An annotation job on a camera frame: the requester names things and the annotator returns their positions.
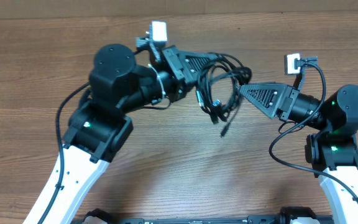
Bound black thin USB cable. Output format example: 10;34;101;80
197;53;253;138

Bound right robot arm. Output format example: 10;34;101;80
240;83;358;223

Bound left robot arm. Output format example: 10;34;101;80
25;44;218;223

